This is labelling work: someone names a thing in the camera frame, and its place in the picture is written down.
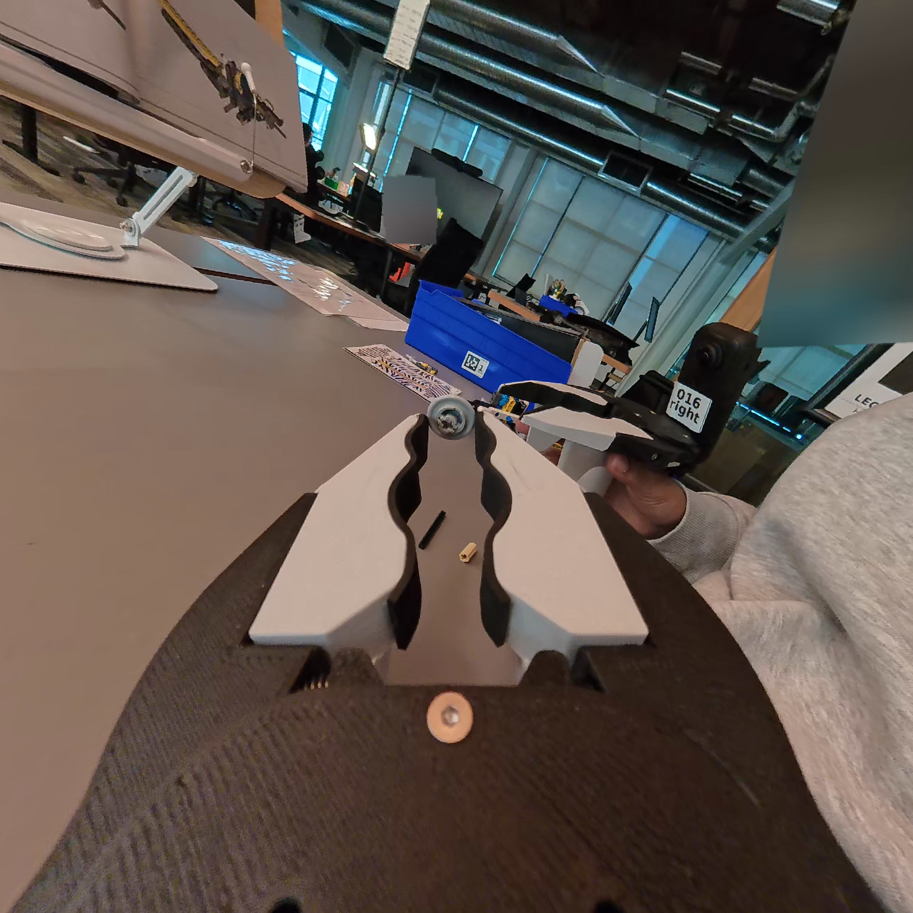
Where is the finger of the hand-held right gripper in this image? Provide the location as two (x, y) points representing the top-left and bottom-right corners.
(519, 408), (655, 453)
(492, 381), (623, 419)

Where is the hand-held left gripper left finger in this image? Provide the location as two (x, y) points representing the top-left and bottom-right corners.
(248, 412), (432, 668)

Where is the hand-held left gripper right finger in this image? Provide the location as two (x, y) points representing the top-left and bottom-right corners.
(473, 411), (651, 666)

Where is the grey lego wheel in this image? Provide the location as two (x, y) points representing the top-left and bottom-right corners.
(427, 397), (475, 441)

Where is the book stand with black board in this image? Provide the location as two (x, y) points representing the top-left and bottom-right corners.
(0, 0), (310, 295)

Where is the white lego instruction booklet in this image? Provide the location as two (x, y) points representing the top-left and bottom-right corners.
(0, 0), (309, 195)

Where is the person's right hand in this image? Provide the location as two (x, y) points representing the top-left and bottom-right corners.
(605, 455), (690, 540)

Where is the white box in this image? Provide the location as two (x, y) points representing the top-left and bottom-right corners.
(571, 339), (608, 390)

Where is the blue bin with square tag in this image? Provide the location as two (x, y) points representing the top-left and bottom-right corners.
(405, 280), (573, 395)

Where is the white sign board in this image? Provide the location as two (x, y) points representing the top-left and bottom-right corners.
(824, 342), (913, 419)

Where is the zebra striped sticker sheet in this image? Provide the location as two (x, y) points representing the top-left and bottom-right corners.
(344, 344), (464, 400)

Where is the large black monitor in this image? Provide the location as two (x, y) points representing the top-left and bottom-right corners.
(405, 146), (505, 240)

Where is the person's grey sweatshirt torso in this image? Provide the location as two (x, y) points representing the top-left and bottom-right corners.
(695, 389), (913, 913)

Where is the white printed paper sheet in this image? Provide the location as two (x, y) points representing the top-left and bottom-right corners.
(202, 235), (409, 333)

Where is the hanging paper sign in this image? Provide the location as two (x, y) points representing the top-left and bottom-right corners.
(382, 0), (432, 71)

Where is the black office chair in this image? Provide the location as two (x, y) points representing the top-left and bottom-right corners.
(71, 139), (147, 209)

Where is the wooden post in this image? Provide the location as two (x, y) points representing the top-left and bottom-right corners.
(719, 250), (778, 334)

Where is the metal air duct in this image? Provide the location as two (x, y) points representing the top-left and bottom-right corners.
(421, 36), (639, 140)

